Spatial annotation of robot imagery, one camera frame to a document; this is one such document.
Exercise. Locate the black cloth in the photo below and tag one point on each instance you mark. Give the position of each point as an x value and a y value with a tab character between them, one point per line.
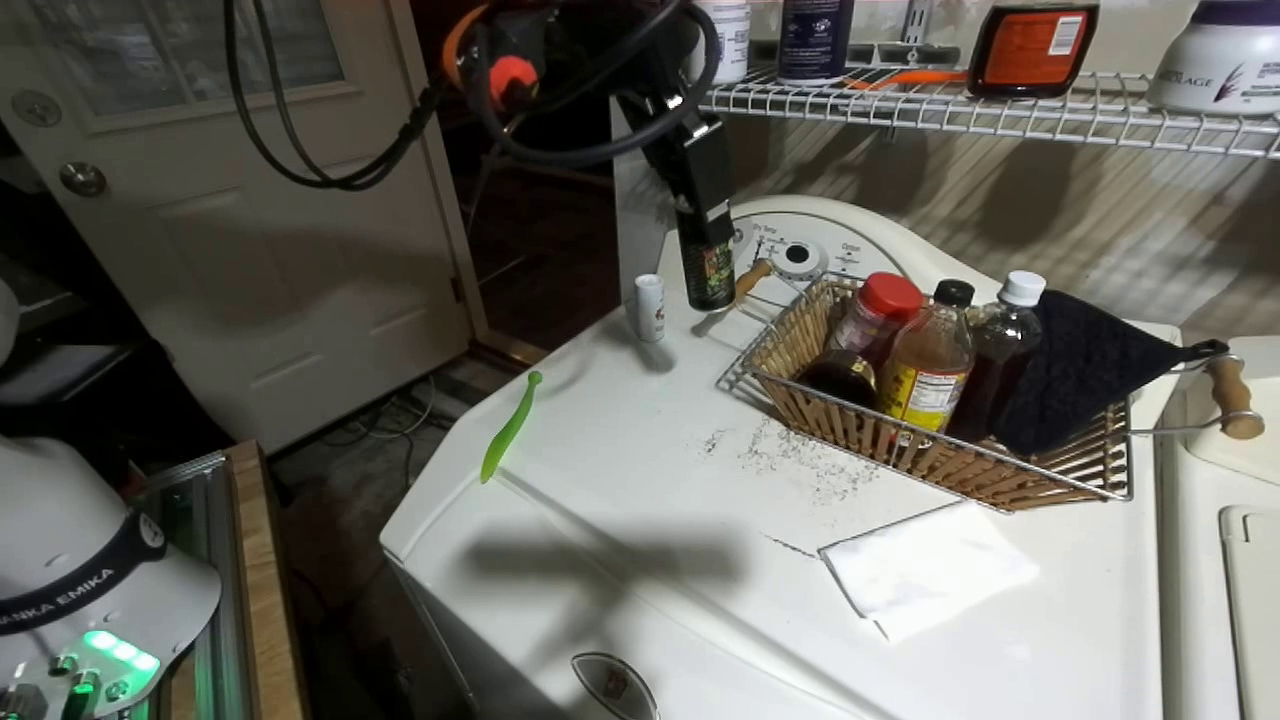
1087	364

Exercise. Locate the white paper sheet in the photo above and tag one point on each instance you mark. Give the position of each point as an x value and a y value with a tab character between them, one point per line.
927	566

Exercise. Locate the white tub with purple lid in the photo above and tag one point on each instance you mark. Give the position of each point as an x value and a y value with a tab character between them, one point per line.
1220	73

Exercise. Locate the wooden board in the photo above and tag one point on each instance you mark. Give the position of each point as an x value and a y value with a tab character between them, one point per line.
261	586

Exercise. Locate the white labelled bottle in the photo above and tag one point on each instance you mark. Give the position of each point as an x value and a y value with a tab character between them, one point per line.
732	42

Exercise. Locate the white container bottle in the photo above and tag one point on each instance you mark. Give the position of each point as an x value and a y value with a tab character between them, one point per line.
651	312

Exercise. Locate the red lid jar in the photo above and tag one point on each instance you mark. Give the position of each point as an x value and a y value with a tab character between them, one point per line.
872	322

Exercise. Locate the black container with white cap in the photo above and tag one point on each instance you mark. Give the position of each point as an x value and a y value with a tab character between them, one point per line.
709	273

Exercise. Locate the dark bottle with white cap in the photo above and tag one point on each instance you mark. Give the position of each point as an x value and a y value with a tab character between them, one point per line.
1001	347

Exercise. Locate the yellow label amber bottle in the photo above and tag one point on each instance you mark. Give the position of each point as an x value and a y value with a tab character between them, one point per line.
927	364

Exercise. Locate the white washing machine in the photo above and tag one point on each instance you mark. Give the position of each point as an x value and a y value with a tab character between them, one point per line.
641	455

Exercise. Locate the woven wicker basket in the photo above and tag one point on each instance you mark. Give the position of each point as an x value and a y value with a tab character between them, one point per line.
935	463

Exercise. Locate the green plastic strip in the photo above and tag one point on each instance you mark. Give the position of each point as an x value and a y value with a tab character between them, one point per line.
507	434

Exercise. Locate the white panel door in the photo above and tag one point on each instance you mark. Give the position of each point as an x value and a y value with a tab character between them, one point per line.
306	267

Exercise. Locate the white neighbouring appliance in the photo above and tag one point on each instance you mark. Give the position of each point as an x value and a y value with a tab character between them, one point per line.
1203	560

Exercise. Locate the metal door knob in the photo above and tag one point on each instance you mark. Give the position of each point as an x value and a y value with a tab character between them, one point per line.
84	179

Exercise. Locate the orange box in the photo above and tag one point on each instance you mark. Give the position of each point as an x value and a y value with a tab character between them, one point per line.
1033	51

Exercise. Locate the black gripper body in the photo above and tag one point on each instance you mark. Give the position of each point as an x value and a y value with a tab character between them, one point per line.
685	146

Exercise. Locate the white dome with black band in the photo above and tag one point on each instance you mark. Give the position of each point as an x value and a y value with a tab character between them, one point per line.
66	532

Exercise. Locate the dark blue bottle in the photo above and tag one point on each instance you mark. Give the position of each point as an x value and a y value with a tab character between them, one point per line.
812	33

